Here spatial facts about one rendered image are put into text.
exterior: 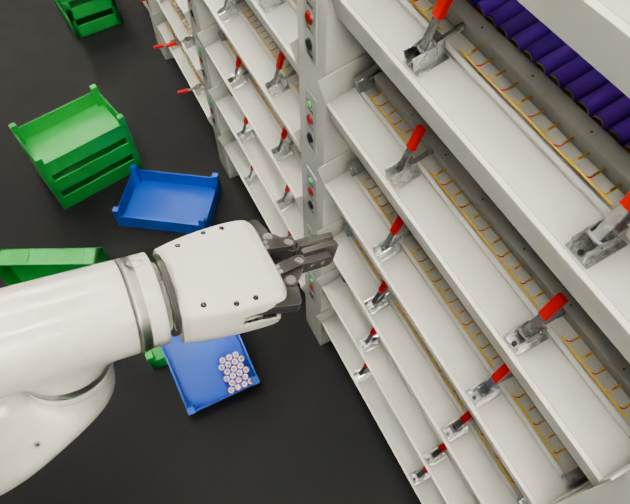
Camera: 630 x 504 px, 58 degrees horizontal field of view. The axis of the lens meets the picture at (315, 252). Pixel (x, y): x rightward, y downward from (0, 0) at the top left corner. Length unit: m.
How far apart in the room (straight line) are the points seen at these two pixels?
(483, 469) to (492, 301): 0.40
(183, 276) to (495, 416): 0.51
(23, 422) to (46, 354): 0.10
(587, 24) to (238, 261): 0.33
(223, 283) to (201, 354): 1.12
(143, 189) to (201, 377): 0.74
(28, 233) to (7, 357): 1.60
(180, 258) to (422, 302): 0.48
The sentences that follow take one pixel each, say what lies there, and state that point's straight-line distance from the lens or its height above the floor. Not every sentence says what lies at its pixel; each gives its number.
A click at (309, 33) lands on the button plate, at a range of 0.86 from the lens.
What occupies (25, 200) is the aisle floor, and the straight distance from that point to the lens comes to 2.16.
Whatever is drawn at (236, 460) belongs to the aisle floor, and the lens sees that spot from 1.57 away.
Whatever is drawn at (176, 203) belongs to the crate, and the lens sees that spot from 1.97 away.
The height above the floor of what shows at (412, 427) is 0.35.
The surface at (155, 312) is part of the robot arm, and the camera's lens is 0.48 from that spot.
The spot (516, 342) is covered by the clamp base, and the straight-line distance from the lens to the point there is 0.68.
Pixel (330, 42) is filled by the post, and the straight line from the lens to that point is 0.82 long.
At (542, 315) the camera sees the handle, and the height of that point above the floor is 0.98.
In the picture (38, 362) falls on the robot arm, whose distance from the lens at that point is 0.48.
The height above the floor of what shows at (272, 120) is 0.55.
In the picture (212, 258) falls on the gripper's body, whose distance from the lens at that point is 0.51.
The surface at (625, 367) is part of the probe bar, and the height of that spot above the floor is 0.97.
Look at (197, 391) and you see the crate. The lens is 1.61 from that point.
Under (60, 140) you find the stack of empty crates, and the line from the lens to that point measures 2.05.
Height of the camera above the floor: 1.52
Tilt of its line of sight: 57 degrees down
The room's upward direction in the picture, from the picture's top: straight up
